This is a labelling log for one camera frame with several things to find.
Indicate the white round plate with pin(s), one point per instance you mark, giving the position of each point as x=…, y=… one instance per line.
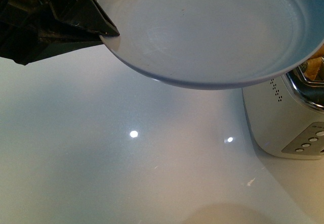
x=214, y=44

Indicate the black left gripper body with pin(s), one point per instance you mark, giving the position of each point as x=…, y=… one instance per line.
x=33, y=30

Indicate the slice of bread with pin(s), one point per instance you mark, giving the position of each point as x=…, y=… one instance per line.
x=312, y=69

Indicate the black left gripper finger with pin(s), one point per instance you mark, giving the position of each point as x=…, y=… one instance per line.
x=86, y=15

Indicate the cream and chrome toaster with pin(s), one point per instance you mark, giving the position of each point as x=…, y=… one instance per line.
x=285, y=116

